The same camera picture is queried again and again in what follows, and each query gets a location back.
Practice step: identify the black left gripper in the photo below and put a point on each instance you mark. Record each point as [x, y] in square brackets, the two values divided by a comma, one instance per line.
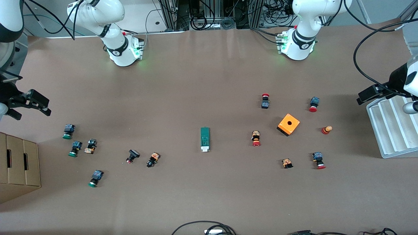
[395, 80]

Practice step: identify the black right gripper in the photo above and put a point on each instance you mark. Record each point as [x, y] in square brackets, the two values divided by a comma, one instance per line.
[7, 93]

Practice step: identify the green load switch white lever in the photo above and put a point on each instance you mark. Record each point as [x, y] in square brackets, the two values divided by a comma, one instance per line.
[204, 139]

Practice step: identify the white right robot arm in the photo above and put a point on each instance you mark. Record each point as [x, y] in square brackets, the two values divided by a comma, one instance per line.
[120, 49]

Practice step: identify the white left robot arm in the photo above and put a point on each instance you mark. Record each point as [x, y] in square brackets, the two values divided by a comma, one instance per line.
[298, 45]

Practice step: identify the white ribbed plastic tray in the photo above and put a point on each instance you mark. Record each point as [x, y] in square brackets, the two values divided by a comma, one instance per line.
[392, 130]

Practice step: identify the green mushroom push button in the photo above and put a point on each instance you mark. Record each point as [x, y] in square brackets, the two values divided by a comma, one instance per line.
[96, 175]
[76, 145]
[69, 128]

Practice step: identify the brown cardboard box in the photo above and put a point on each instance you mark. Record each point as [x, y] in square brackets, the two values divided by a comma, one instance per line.
[19, 163]

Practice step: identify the grey round stand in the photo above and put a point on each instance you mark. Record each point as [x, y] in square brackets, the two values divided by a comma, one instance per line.
[6, 55]

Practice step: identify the red yellow emergency stop head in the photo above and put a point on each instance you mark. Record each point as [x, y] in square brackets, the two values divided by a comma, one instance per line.
[326, 130]

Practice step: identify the red mushroom button blue block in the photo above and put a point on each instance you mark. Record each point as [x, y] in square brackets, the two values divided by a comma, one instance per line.
[318, 157]
[314, 101]

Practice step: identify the grey aluminium profile bar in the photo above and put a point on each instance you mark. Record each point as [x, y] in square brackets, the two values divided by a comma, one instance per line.
[363, 11]

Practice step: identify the red button black contact block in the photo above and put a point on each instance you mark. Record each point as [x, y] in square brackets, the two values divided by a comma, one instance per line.
[265, 103]

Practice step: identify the orange black contact block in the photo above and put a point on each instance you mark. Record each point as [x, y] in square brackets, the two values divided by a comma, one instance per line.
[287, 163]

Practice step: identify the black pushbutton pink tip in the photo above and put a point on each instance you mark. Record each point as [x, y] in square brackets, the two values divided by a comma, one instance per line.
[133, 154]

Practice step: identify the red emergency stop orange block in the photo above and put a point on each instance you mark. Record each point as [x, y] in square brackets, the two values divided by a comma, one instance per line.
[255, 137]

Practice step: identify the white back table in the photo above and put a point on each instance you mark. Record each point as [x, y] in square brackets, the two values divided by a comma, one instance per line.
[153, 19]

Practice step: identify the aluminium equipment rack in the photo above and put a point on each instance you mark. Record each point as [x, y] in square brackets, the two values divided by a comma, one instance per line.
[209, 9]

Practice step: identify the white plug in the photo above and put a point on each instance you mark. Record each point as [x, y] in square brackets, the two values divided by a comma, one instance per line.
[214, 232]

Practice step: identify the beige black switch block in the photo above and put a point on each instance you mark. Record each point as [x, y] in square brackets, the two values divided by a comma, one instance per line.
[90, 146]

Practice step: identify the orange push button enclosure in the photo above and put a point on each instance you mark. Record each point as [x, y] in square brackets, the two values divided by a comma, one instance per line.
[288, 124]

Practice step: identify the black selector switch orange block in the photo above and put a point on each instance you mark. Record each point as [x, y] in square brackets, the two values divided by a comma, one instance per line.
[152, 159]

